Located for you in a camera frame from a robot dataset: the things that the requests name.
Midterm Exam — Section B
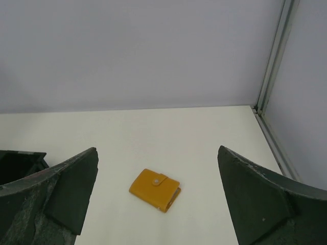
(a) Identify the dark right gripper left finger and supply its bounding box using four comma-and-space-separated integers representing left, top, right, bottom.
1, 148, 99, 244

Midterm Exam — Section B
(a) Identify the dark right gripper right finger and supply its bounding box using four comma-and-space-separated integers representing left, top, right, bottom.
218, 146, 326, 244

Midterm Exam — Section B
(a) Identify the yellow leather card holder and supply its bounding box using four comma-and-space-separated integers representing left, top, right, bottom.
129, 168, 181, 213

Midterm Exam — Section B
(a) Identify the black three-compartment tray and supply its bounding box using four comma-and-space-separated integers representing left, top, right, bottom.
0, 150, 49, 185

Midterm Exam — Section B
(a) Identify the aluminium frame post right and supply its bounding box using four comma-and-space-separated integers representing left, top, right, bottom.
251, 0, 302, 183

